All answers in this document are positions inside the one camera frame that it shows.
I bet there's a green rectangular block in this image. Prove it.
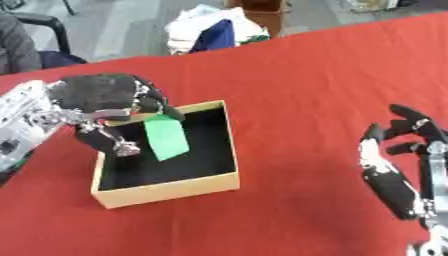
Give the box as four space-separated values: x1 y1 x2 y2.
141 114 193 162

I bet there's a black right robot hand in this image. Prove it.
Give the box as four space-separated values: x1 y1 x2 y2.
357 103 448 222

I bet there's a tan cardboard box black inside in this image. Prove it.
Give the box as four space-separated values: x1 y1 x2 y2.
89 99 242 210

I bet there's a black chair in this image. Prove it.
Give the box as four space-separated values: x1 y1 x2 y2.
0 11 90 70

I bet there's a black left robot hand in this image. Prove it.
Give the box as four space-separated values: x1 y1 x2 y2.
47 72 188 158

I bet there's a white and blue bag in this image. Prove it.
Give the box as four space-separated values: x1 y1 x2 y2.
162 3 273 56

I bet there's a person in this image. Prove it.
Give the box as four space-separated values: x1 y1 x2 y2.
0 13 44 76

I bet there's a brown cardboard box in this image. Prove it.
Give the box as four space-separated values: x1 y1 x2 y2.
224 0 293 38

